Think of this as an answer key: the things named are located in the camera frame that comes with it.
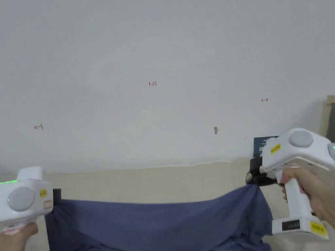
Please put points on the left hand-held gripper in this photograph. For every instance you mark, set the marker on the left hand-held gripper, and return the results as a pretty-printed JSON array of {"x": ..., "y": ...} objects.
[{"x": 23, "y": 198}]

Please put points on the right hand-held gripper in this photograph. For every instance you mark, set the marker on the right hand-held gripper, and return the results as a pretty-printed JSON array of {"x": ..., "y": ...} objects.
[{"x": 293, "y": 149}]

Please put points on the dark blue shirt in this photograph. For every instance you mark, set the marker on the dark blue shirt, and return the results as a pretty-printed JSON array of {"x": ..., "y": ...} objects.
[{"x": 157, "y": 224}]

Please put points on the person's left hand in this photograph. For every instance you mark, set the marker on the person's left hand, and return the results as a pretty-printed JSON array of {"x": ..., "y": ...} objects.
[{"x": 15, "y": 240}]

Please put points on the person's right hand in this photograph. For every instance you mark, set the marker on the person's right hand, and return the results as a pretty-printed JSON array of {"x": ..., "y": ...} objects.
[{"x": 320, "y": 193}]

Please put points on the dark blue card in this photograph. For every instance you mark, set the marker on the dark blue card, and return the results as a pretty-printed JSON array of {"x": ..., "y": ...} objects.
[{"x": 259, "y": 146}]

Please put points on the wooden framed board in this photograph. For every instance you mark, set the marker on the wooden framed board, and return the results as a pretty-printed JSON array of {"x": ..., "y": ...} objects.
[{"x": 324, "y": 117}]

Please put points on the bed with beige sheet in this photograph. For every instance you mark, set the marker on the bed with beige sheet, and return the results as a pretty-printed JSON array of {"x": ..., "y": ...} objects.
[{"x": 157, "y": 183}]

